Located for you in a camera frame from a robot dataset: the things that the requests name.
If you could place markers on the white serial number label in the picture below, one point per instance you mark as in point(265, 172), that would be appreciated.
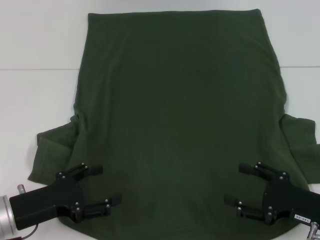
point(302, 218)

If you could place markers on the silver right wrist connector plug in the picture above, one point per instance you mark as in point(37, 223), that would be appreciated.
point(313, 231)

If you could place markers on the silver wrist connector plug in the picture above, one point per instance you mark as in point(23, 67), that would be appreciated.
point(21, 189)
point(313, 231)

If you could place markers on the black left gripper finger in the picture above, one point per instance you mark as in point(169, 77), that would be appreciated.
point(96, 169)
point(115, 199)

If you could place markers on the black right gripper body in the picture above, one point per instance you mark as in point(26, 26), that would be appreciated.
point(287, 197)

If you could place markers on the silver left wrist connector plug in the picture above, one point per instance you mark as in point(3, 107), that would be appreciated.
point(21, 189)

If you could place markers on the dark green t-shirt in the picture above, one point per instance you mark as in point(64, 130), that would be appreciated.
point(175, 100)

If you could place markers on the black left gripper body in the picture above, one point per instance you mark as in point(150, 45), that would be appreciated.
point(55, 197)

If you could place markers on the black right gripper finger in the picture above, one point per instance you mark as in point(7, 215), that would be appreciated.
point(231, 199)
point(247, 168)

